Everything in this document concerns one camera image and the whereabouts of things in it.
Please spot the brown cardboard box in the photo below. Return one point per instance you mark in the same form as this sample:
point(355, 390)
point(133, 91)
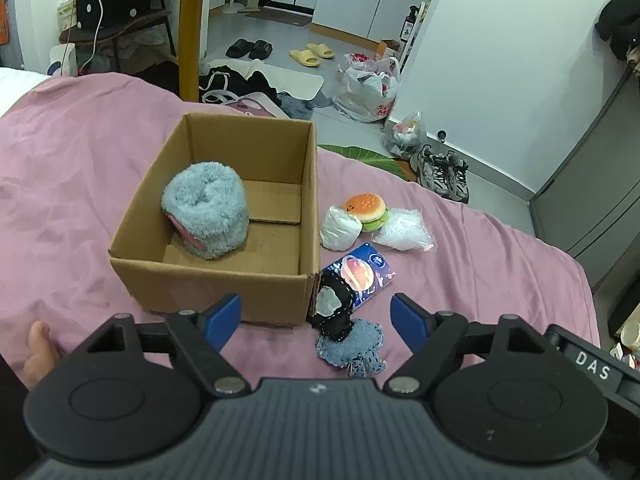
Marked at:
point(210, 285)

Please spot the pink bedsheet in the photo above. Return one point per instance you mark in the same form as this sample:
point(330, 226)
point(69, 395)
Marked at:
point(75, 160)

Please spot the grey sneaker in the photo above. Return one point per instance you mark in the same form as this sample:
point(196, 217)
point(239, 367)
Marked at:
point(432, 170)
point(457, 180)

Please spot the white roll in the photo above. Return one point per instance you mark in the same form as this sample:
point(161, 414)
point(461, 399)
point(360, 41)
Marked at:
point(340, 230)

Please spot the white crinkly plastic packet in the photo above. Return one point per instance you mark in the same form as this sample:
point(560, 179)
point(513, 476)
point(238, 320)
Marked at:
point(402, 232)

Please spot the blue denim pouch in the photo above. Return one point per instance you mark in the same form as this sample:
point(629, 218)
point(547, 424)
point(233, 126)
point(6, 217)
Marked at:
point(362, 347)

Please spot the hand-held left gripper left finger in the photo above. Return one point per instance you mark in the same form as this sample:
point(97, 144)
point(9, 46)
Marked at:
point(226, 317)

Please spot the small clear plastic bag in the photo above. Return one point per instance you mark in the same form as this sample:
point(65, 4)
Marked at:
point(405, 132)

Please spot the blue planet print tissue packet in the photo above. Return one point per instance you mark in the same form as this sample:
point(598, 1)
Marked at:
point(367, 272)

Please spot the yellow slipper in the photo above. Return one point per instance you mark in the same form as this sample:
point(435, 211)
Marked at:
point(320, 51)
point(304, 58)

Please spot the yellow table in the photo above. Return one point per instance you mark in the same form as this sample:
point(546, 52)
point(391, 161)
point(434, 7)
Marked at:
point(190, 35)

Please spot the grey doormat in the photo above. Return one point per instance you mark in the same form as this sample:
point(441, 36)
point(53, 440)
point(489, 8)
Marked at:
point(280, 16)

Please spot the dark wooden chair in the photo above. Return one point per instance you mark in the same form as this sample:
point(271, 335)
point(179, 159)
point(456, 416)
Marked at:
point(115, 31)

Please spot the dark spray bottle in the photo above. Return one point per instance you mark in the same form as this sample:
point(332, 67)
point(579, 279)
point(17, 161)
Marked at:
point(411, 25)

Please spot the grey-blue fluffy rolled towel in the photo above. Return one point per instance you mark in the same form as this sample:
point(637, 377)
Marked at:
point(210, 205)

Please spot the pink cartoon cushion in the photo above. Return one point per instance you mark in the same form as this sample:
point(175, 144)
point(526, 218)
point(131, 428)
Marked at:
point(255, 107)

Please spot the large white plastic bag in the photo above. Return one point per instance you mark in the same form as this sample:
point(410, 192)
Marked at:
point(365, 97)

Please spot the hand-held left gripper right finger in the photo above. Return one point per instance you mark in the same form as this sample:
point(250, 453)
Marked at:
point(406, 317)

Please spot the white kitchen cabinet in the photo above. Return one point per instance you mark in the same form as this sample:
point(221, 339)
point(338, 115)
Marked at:
point(360, 0)

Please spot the green leaf cartoon mat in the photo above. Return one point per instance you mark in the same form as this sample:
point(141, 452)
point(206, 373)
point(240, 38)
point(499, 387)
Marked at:
point(360, 152)

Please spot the black clothes pile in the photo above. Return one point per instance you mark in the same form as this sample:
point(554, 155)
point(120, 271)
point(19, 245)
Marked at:
point(260, 82)

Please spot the burger plush toy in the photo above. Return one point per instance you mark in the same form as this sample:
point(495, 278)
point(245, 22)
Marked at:
point(365, 206)

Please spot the dark hanging clothes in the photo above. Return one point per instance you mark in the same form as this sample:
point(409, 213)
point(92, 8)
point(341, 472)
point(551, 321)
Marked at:
point(620, 20)

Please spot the orange cloth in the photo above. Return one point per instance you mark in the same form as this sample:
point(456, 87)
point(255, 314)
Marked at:
point(4, 15)

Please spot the white floor mat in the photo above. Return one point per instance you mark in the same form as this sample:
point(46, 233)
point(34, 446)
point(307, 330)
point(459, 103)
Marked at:
point(300, 80)

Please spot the grey wardrobe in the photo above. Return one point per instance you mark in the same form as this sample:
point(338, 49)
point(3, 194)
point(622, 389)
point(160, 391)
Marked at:
point(600, 185)

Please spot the black knitted pouch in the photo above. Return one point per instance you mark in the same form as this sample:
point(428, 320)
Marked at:
point(335, 325)

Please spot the small orange cardboard box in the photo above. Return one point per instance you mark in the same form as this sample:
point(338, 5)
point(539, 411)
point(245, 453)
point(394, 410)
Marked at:
point(386, 49)

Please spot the white bedding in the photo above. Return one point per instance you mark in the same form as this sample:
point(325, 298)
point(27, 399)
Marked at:
point(20, 90)

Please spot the paper cup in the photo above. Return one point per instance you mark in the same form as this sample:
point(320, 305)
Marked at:
point(631, 337)

